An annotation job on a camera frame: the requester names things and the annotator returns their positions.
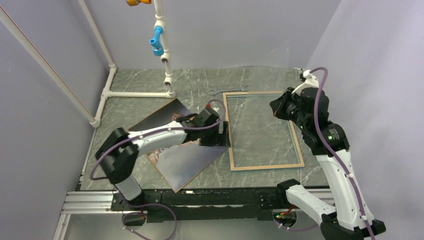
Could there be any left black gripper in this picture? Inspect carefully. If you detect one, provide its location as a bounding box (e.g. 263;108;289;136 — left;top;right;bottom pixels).
199;121;231;148

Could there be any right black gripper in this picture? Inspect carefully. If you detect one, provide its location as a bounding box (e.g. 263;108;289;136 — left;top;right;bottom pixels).
270;86;310;131

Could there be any blue wooden picture frame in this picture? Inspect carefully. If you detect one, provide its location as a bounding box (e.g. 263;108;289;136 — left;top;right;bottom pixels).
223;91;305;172

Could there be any landscape photo print board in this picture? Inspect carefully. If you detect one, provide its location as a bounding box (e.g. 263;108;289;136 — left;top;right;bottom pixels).
129;99;228;193

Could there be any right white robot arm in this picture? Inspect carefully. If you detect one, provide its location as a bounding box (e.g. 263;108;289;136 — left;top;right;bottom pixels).
269;87;386;240

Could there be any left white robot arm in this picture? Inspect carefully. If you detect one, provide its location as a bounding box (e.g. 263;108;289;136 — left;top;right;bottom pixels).
95;105;231;210

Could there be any blue pipe fitting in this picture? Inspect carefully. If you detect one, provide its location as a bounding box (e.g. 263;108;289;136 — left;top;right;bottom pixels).
149;26;164;57

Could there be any white pvc pipe structure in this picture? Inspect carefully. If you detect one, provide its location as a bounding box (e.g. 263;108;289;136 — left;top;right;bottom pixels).
0;0;177;129

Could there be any orange pipe fitting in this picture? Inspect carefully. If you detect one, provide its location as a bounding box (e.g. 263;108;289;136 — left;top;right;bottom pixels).
126;0;152;7

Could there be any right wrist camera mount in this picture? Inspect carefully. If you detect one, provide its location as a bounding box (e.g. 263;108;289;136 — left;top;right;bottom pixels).
291;68;319;96

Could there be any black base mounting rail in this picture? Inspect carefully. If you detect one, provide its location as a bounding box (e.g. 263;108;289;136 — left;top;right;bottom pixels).
110;186;294;223

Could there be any aluminium extrusion frame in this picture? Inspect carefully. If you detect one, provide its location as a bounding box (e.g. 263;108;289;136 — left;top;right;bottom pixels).
52;187;365;240

